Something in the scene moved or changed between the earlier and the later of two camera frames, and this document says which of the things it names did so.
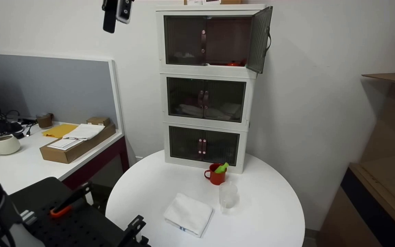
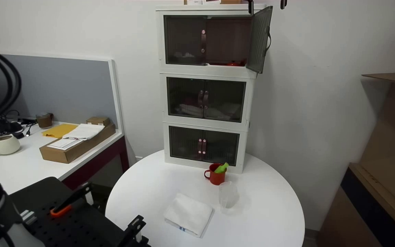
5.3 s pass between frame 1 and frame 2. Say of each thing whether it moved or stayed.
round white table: stayed
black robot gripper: moved
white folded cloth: stayed
